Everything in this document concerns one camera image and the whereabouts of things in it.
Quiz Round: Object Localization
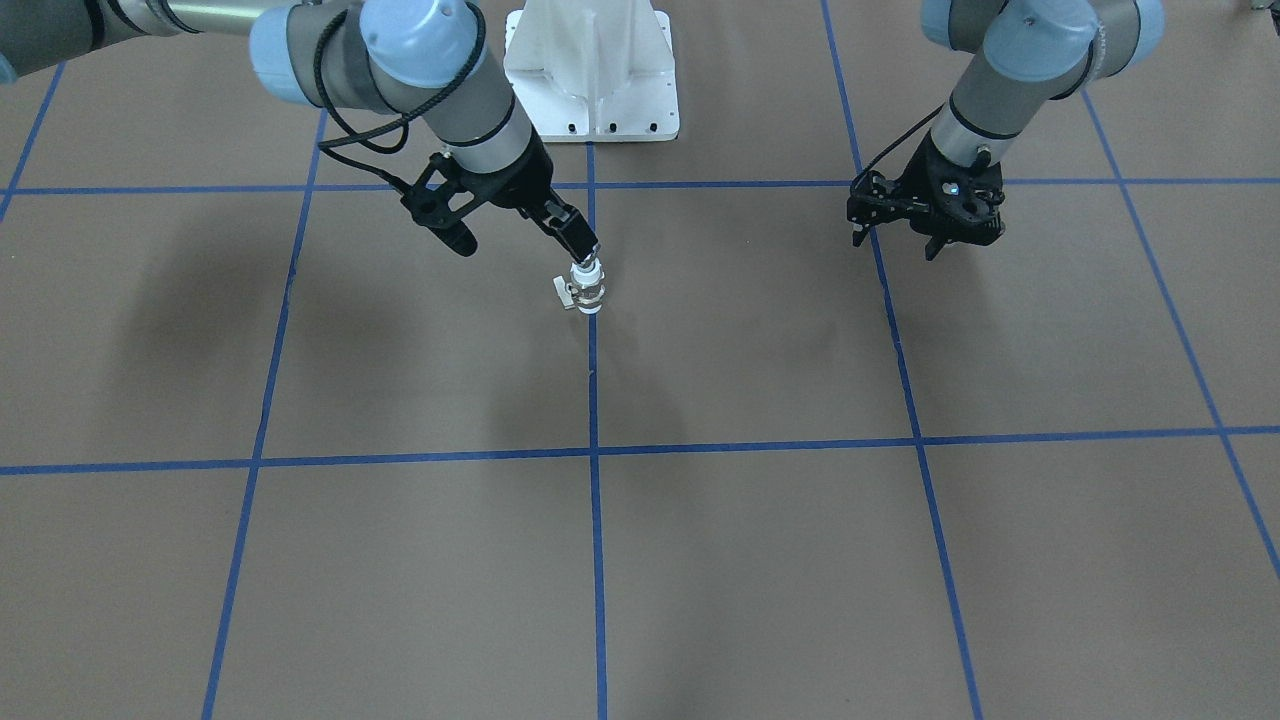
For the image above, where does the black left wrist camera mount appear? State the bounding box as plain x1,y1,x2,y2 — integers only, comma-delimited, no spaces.
846,169,914,249

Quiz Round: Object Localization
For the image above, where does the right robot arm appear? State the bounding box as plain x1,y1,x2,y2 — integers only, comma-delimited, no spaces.
1,1,598,269

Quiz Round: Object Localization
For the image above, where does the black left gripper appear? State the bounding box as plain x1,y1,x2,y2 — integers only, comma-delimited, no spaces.
897,136,1006,263

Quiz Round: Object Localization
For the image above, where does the small metal pipe fitting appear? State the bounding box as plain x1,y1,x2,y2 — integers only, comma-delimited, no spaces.
571,252,603,278

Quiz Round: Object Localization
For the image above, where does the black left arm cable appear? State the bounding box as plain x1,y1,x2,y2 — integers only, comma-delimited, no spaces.
850,100,947,191

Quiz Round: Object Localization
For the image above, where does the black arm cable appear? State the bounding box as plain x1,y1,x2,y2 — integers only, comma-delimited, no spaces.
850,100,947,191
312,0,489,197

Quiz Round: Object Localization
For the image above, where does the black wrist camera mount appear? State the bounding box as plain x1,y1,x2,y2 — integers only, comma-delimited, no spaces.
846,169,914,249
396,152,481,258

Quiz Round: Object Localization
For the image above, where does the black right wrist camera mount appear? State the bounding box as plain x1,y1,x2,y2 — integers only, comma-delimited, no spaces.
396,152,481,258

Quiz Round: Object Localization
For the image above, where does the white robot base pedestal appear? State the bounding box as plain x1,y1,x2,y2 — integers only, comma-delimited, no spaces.
503,1,681,143

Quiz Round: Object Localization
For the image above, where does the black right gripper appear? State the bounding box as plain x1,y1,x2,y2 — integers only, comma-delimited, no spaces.
444,135,599,263

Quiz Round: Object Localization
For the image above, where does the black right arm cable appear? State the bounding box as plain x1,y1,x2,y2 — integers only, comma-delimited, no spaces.
312,0,489,197

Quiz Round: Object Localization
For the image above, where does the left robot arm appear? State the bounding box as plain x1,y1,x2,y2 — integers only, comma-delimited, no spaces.
899,1,1166,259

